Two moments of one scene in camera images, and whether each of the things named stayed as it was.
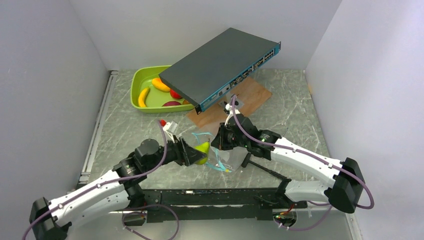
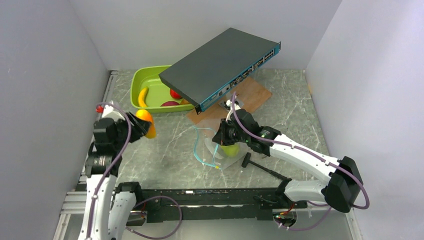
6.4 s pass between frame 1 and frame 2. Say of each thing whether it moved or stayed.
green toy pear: moved
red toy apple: stayed
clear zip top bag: moved
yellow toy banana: stayed
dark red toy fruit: stayed
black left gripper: moved
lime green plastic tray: stayed
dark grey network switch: stayed
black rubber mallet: stayed
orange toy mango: moved
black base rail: stayed
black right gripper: stayed
